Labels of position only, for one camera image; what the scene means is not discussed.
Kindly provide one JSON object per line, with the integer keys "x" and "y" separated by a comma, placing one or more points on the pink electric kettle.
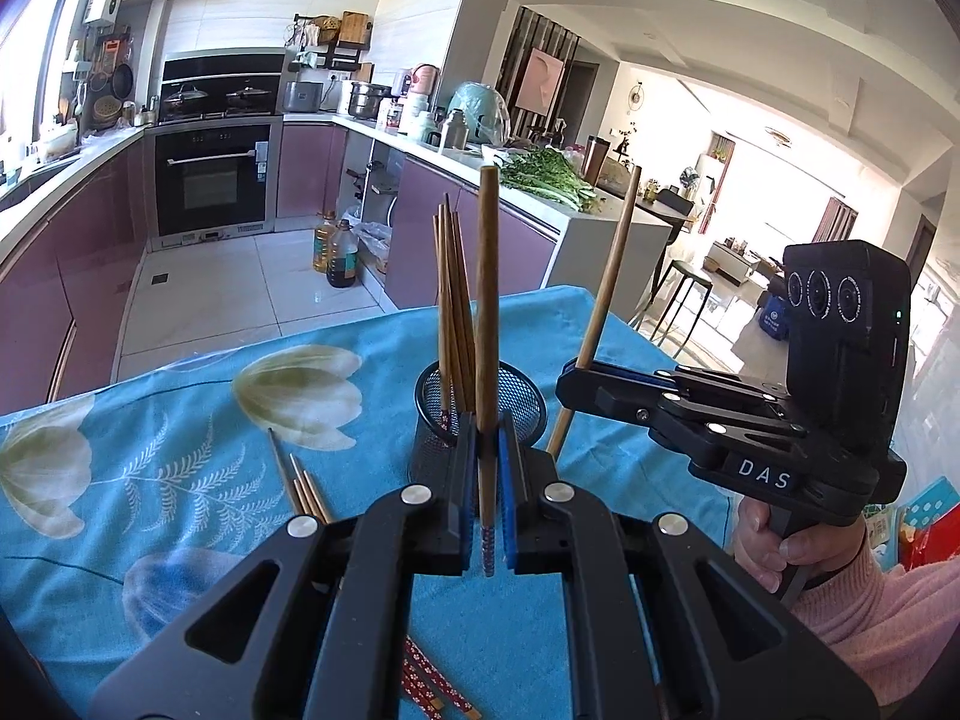
{"x": 424, "y": 80}

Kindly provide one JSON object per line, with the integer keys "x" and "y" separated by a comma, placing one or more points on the black mesh utensil holder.
{"x": 525, "y": 412}

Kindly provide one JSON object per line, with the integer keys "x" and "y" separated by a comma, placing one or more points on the steel stockpot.
{"x": 367, "y": 101}

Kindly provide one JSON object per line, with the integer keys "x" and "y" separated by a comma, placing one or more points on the lidded cooking pot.
{"x": 184, "y": 94}
{"x": 249, "y": 95}

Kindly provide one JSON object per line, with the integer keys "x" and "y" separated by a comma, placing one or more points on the steel thermos bottle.
{"x": 453, "y": 129}

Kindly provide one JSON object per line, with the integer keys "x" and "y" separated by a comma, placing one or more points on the black wall rack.
{"x": 330, "y": 56}

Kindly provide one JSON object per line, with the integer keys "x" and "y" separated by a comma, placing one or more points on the dark cooking oil bottle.
{"x": 343, "y": 259}

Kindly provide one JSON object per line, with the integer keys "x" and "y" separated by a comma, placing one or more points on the person's right hand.
{"x": 750, "y": 540}

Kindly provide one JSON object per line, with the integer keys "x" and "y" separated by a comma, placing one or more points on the kitchen window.
{"x": 37, "y": 30}

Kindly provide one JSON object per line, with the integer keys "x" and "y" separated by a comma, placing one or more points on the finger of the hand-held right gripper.
{"x": 622, "y": 368}
{"x": 622, "y": 399}

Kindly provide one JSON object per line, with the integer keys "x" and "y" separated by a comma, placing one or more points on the black built-in oven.
{"x": 214, "y": 180}

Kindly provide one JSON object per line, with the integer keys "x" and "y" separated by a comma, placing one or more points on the black stool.
{"x": 679, "y": 277}

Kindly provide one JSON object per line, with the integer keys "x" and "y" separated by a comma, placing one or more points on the pink lower cabinets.
{"x": 420, "y": 232}
{"x": 67, "y": 277}

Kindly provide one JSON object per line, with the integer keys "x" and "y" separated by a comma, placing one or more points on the white kitchen countertop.
{"x": 67, "y": 172}
{"x": 600, "y": 229}

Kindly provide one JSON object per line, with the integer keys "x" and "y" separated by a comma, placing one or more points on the white casserole pot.
{"x": 56, "y": 144}

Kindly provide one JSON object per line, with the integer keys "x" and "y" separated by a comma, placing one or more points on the white plastic bag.
{"x": 375, "y": 244}

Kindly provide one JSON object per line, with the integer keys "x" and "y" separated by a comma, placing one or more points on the person's right forearm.
{"x": 892, "y": 615}

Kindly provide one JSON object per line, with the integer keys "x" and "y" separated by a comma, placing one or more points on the yellow cooking oil bottle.
{"x": 324, "y": 244}

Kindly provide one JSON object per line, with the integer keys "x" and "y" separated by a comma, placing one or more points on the black range hood stove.
{"x": 225, "y": 71}

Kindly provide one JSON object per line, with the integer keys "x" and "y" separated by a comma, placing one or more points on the hanging frying pan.
{"x": 122, "y": 81}

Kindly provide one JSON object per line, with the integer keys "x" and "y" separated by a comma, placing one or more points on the blue floral tablecloth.
{"x": 187, "y": 390}

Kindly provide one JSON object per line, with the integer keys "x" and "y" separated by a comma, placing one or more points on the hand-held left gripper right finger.
{"x": 506, "y": 480}

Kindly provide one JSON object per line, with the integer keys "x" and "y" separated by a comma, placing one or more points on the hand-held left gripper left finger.
{"x": 471, "y": 480}

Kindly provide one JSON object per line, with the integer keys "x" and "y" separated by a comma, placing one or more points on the brown tumbler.
{"x": 595, "y": 161}

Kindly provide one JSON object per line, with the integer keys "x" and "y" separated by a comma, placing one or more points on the green leafy vegetables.
{"x": 547, "y": 180}

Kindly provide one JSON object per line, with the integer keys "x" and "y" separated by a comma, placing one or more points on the silver rice cooker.
{"x": 303, "y": 96}

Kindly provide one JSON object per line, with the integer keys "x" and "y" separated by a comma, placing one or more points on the wall clock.
{"x": 637, "y": 99}

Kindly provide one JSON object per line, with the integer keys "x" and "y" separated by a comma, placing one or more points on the bunch of wooden chopsticks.
{"x": 450, "y": 300}

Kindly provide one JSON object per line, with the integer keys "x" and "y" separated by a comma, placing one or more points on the pink wall painting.
{"x": 541, "y": 82}

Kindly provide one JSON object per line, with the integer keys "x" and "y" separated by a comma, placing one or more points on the wooden cutting board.
{"x": 354, "y": 28}

